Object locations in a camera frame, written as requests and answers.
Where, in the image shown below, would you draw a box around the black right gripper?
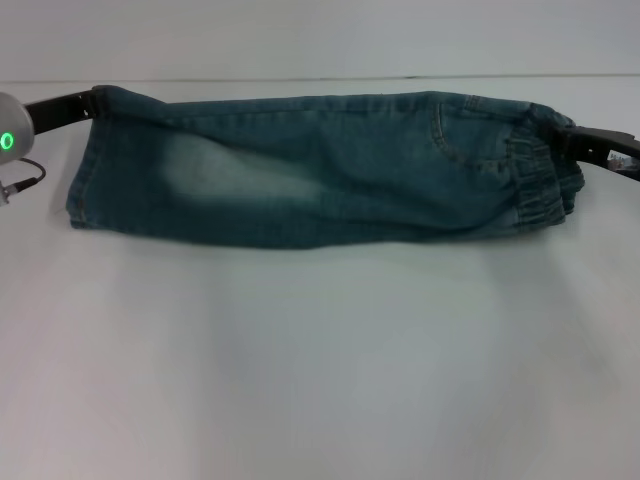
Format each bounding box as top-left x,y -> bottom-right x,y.
541,122 -> 640,181

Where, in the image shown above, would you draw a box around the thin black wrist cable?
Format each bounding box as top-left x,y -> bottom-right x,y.
7,157 -> 48,195

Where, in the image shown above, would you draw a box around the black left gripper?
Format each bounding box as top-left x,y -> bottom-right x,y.
23,84 -> 110,136

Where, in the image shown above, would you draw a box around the blue denim shorts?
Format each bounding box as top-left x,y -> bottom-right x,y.
64,84 -> 587,251

